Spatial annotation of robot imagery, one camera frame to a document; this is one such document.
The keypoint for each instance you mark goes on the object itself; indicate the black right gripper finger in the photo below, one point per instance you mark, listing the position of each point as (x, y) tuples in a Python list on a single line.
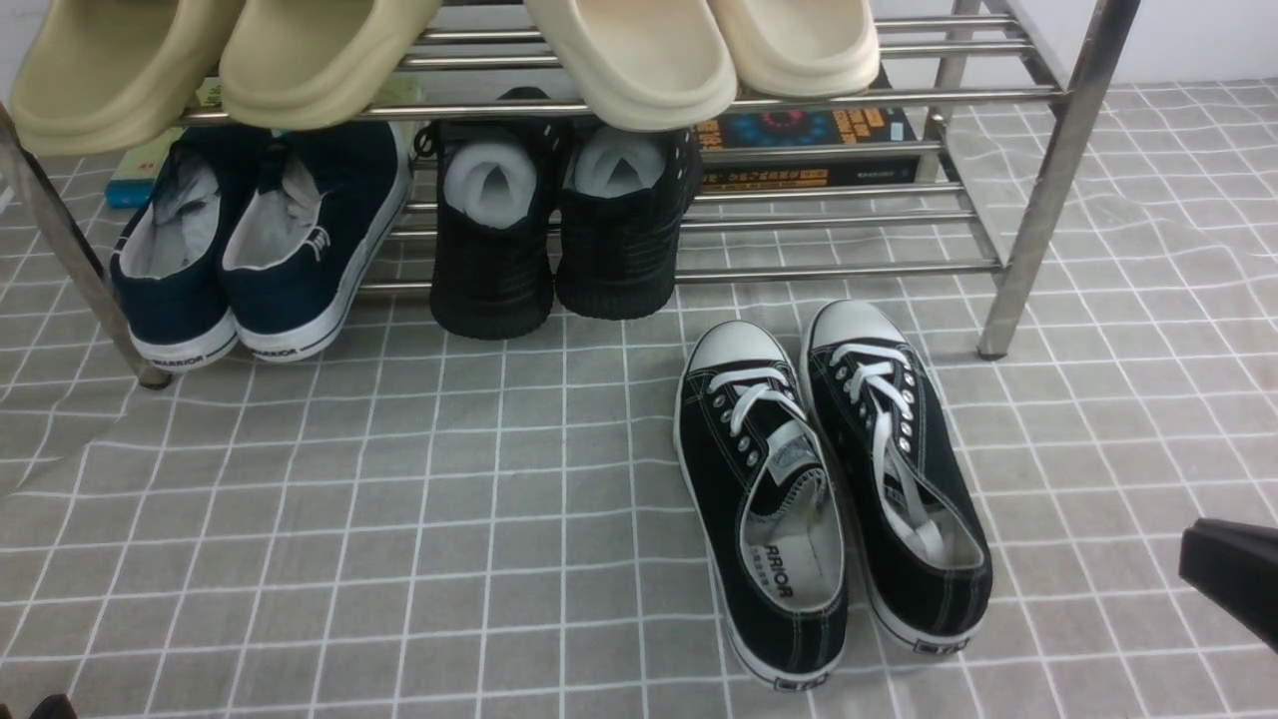
[(1234, 564)]

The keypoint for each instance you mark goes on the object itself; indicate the stainless steel shoe rack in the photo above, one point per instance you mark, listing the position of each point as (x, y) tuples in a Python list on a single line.
[(971, 28)]

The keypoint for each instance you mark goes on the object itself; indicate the black canvas sneaker right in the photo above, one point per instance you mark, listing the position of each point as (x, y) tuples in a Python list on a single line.
[(921, 548)]

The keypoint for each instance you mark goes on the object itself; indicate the black canvas sneaker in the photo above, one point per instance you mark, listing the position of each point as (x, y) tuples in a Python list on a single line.
[(921, 548), (757, 474)]

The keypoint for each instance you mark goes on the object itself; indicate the black canvas sneaker left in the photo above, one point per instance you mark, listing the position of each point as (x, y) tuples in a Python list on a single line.
[(757, 474)]

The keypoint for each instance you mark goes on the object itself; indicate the dark book orange text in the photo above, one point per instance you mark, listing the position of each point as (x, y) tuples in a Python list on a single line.
[(809, 135)]

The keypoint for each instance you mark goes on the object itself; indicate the cream foam slipper right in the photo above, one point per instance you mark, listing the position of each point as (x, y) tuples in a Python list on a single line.
[(801, 48)]

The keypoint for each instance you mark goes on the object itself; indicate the cream foam slipper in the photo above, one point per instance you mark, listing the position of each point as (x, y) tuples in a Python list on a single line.
[(642, 66), (801, 48)]

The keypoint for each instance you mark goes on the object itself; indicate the black knit sneaker right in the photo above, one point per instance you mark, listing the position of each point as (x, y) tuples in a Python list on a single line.
[(622, 206)]

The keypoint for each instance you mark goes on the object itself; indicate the black knit sneaker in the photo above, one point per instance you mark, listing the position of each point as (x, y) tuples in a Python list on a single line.
[(497, 182), (622, 206)]

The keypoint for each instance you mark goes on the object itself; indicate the cream foam slipper left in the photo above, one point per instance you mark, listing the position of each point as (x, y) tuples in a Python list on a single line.
[(642, 66)]

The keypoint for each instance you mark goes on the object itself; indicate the grey checked floor cloth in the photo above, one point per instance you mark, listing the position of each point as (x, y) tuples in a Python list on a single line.
[(418, 525)]

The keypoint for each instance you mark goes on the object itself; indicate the black knit sneaker left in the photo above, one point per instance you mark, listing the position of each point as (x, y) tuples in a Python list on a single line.
[(497, 182)]

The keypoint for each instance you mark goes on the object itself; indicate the khaki foam slipper right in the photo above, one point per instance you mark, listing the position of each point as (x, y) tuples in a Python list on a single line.
[(315, 64)]

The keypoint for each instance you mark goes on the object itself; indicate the khaki foam slipper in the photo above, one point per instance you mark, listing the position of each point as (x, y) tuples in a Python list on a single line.
[(315, 64), (105, 76)]

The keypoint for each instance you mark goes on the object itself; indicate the khaki foam slipper left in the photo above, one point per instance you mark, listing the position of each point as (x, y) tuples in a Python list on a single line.
[(105, 76)]

